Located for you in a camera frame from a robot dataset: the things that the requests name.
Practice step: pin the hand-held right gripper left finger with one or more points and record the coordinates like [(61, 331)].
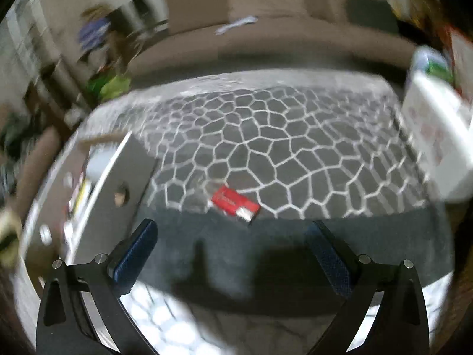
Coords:
[(135, 255)]

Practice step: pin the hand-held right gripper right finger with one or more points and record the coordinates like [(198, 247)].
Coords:
[(329, 262)]

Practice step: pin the brown cardboard box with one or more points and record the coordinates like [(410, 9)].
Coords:
[(111, 207)]

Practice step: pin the small red packet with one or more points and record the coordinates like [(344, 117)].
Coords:
[(231, 201)]

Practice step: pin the yellow and white packet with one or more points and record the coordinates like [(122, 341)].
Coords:
[(86, 192)]

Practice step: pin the brown upholstered chair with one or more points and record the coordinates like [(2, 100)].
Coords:
[(37, 162)]

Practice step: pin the large white box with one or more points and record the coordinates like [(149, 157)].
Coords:
[(436, 129)]

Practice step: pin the green bag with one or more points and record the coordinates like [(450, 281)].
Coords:
[(111, 85)]

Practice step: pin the brown sofa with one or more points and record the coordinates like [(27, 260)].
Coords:
[(277, 44)]

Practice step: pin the purple bag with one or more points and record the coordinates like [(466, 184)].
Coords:
[(94, 33)]

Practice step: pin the dark cushion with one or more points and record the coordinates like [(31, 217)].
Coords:
[(369, 14)]

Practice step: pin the white paper sheet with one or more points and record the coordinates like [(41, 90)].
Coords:
[(236, 24)]

